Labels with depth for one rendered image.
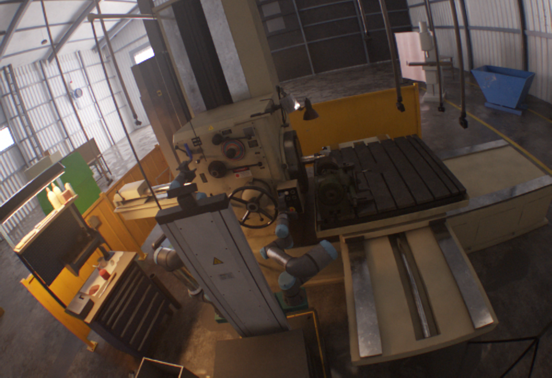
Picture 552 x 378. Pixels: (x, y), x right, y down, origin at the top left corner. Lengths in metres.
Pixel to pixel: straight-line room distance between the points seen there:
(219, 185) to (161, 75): 1.28
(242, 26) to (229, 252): 1.84
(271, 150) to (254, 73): 0.83
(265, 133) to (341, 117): 2.63
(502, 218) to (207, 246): 2.80
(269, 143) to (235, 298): 1.04
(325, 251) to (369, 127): 3.39
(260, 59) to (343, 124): 2.35
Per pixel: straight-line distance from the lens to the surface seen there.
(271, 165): 1.89
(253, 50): 2.36
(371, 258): 2.06
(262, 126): 1.78
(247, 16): 2.38
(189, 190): 1.07
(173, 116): 2.76
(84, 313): 2.57
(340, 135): 4.40
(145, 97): 2.87
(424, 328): 1.76
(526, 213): 3.37
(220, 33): 2.43
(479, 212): 2.80
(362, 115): 4.35
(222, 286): 1.43
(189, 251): 1.26
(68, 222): 2.91
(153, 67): 2.75
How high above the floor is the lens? 2.27
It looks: 26 degrees down
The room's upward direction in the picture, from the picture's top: 17 degrees counter-clockwise
